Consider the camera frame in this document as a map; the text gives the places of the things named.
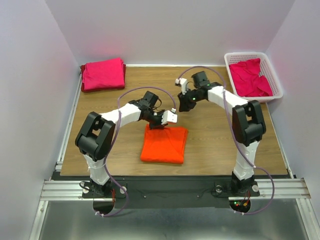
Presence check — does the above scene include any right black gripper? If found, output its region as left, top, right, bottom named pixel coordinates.
left=177, top=87, right=204, bottom=113

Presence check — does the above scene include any orange t shirt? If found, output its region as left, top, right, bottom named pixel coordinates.
left=140, top=125, right=188, bottom=165

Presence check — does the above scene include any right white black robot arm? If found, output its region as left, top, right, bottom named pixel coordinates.
left=175, top=71, right=266, bottom=195

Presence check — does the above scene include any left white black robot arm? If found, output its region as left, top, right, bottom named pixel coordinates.
left=75, top=91, right=165, bottom=197

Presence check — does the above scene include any crumpled pink t shirt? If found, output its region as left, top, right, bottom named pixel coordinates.
left=229, top=58, right=273, bottom=98

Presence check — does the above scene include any folded pink t shirt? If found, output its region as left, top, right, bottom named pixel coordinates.
left=82, top=57, right=126, bottom=90

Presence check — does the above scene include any pink plastic basket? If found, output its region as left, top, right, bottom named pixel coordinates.
left=224, top=52, right=283, bottom=103

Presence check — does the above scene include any folded dark red t shirt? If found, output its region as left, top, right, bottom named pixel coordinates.
left=80, top=65, right=125, bottom=93

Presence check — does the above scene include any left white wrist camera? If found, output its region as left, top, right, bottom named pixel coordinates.
left=161, top=108, right=178, bottom=125

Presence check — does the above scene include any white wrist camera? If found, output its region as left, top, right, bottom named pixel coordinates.
left=161, top=108, right=178, bottom=125
left=174, top=77, right=190, bottom=95

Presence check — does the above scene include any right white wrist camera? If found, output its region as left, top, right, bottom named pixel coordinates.
left=174, top=77, right=190, bottom=95

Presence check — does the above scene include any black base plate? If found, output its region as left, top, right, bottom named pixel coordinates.
left=41, top=175, right=260, bottom=213

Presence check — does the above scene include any aluminium frame rail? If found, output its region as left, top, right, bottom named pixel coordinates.
left=31, top=67, right=320, bottom=240

